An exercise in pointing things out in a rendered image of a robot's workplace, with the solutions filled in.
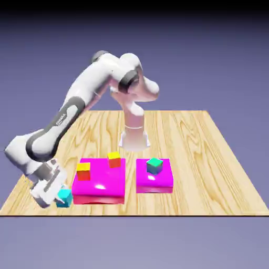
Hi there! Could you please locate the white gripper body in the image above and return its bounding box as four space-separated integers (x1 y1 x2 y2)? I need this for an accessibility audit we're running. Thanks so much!
29 165 68 209

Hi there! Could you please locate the small cyan cube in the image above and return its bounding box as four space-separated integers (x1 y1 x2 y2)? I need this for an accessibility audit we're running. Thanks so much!
56 188 73 209

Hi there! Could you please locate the small red yellow-topped cube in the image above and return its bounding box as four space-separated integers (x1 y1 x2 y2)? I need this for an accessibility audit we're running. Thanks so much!
107 151 122 169
76 162 91 181

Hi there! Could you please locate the small green cube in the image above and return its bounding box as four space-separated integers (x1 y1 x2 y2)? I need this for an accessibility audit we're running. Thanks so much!
146 157 164 175

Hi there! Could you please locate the large magenta box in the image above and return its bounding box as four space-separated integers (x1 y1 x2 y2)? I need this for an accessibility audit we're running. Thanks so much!
71 158 126 205

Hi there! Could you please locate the smaller magenta box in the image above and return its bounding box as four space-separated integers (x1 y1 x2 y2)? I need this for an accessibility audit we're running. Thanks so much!
136 158 174 194

